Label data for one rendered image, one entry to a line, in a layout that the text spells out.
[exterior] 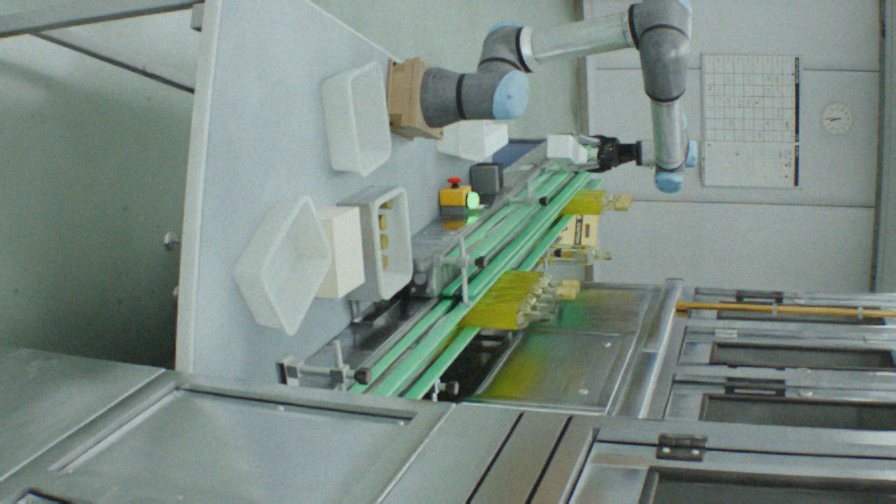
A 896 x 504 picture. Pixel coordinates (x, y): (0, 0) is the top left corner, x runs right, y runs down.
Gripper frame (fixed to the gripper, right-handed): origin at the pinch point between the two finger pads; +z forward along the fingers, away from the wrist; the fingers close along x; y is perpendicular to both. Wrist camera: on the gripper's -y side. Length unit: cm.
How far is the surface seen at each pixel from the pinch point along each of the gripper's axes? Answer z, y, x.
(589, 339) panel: -10, 15, 51
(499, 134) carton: 28.8, -23.6, -10.2
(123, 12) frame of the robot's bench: 61, 117, -9
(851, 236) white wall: -138, -567, -29
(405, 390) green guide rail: 17, 70, 62
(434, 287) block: 21, 46, 40
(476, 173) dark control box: 32.4, -13.6, 3.8
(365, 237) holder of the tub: 29, 70, 30
